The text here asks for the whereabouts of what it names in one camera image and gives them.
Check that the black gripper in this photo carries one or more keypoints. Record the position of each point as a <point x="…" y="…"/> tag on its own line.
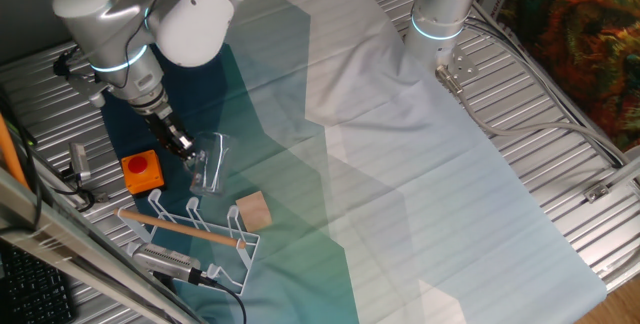
<point x="162" y="126"/>

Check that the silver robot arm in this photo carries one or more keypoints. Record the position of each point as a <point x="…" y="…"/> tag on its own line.
<point x="110" y="19"/>

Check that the wooden rod of rack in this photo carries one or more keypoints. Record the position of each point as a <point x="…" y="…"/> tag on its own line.
<point x="180" y="228"/>

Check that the orange box with red button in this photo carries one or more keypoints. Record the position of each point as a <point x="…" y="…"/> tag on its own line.
<point x="142" y="171"/>

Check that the small wooden block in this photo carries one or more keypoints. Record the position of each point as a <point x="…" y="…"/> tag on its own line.
<point x="255" y="211"/>

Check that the orange stick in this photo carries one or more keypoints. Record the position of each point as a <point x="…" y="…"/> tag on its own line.
<point x="9" y="156"/>

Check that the black keyboard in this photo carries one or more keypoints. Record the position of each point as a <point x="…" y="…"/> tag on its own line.
<point x="30" y="289"/>

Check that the blue green white tablecloth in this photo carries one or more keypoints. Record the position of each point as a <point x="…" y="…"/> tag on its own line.
<point x="425" y="189"/>

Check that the colourful patterned cloth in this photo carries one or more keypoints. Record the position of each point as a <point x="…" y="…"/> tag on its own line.
<point x="580" y="39"/>

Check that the small camera on stand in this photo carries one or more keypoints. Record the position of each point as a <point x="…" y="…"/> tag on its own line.
<point x="80" y="161"/>

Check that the silver depth camera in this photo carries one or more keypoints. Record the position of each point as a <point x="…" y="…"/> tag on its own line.
<point x="162" y="261"/>

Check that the aluminium frame bar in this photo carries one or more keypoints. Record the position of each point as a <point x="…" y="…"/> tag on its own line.
<point x="60" y="259"/>

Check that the metal base plate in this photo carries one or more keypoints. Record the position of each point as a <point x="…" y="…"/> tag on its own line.
<point x="462" y="64"/>

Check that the small metal bracket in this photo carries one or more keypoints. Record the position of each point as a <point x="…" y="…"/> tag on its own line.
<point x="597" y="192"/>

